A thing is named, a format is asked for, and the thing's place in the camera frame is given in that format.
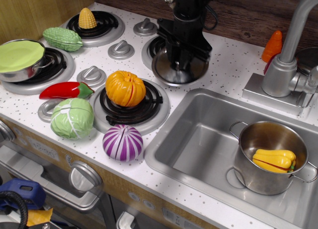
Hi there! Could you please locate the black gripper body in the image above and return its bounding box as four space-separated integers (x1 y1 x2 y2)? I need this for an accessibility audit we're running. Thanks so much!
157 14 212 62

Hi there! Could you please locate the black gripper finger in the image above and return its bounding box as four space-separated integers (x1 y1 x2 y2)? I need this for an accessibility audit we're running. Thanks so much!
165 39 180 63
177 54 195 71

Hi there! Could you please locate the steel pot lid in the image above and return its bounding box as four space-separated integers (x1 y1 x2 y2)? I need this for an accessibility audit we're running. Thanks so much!
152 48 209 86

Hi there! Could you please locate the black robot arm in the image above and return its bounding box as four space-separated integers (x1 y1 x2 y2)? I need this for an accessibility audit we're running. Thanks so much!
158 0 212 70

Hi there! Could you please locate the silver stove knob back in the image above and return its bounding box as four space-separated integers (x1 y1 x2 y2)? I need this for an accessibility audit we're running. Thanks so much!
133 18 158 37

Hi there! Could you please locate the silver stove knob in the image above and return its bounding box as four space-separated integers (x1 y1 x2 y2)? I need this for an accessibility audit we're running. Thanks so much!
133 18 158 37
108 40 135 60
38 99 63 123
77 66 107 88

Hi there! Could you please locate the silver stove knob middle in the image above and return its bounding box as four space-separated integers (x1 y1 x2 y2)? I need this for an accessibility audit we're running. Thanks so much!
108 40 135 60

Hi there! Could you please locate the silver stove knob front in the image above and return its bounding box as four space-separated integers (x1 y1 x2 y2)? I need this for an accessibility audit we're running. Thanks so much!
77 66 107 88

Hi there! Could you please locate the silver stove knob nearest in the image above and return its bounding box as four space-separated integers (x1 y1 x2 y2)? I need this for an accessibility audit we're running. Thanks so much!
38 99 63 123

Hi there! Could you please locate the back right burner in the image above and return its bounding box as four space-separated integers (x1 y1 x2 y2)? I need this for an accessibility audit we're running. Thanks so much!
141 36 165 71

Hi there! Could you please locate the burner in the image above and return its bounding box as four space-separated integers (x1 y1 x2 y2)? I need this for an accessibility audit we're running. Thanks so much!
141 36 165 71
0 47 75 95
62 10 125 48
89 79 170 135

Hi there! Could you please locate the orange toy pumpkin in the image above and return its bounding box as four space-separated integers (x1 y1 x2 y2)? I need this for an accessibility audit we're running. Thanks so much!
105 71 147 107

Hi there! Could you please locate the front right burner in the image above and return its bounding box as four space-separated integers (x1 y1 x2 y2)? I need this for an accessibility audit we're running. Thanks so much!
89 79 170 135

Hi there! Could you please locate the back left burner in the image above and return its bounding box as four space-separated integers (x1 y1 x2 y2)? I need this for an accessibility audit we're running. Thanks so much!
62 10 125 48

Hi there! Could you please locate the orange toy carrot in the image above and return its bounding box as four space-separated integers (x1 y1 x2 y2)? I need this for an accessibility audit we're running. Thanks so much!
261 30 282 62

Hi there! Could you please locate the yellow toy corn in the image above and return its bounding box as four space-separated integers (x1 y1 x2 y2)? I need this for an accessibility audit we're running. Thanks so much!
79 7 97 29

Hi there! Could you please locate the silver sink basin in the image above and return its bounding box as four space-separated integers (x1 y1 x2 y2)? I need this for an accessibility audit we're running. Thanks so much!
145 89 318 229

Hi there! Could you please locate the silver faucet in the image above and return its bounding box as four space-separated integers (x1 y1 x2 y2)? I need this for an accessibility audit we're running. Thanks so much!
242 0 318 115

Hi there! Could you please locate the purple toy onion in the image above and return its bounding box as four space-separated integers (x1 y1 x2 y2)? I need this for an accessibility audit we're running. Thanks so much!
102 124 144 162

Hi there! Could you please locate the green toy bitter gourd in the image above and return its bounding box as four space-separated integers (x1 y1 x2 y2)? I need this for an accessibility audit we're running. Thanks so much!
43 27 83 52

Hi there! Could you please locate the front left burner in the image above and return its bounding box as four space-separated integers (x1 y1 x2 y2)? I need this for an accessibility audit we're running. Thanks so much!
0 47 75 95

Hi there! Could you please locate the red toy chili pepper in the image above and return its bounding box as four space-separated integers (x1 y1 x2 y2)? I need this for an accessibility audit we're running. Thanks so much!
39 81 94 99

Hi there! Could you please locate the steel pot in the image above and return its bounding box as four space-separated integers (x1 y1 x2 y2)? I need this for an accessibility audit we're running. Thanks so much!
234 121 311 195

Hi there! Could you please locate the steel bowl behind faucet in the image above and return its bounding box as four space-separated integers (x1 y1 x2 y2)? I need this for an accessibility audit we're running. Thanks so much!
295 47 318 76

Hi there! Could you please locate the green toy cabbage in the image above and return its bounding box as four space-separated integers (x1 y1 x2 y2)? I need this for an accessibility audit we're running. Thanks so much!
50 98 94 140

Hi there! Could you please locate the yellow toy bell pepper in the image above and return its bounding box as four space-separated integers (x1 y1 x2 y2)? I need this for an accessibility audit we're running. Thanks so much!
252 149 296 173

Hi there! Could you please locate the steel pan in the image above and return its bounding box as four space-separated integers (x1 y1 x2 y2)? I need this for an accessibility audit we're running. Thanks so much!
0 39 47 82

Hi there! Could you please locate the green plate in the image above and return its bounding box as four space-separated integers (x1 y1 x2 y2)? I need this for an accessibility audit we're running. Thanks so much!
0 40 45 73

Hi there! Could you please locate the silver oven knob left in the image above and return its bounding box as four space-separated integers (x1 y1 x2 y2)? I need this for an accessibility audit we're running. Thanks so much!
0 121 16 143

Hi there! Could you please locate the blue tool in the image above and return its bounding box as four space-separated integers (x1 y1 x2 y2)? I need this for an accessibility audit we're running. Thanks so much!
0 178 46 210

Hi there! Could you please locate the yellow tape piece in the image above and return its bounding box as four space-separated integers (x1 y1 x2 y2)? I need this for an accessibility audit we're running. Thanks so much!
26 208 53 227

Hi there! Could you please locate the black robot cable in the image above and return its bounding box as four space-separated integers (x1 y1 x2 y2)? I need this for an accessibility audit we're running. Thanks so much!
203 4 218 31

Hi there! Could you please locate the silver dishwasher handle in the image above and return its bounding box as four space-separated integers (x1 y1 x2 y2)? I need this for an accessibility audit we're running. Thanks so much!
116 212 136 229

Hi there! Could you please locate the silver oven handle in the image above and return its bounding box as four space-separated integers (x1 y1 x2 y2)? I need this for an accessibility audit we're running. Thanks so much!
0 146 100 213

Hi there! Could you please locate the black cable hose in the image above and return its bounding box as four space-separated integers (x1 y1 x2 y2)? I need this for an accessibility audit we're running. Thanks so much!
0 191 28 227

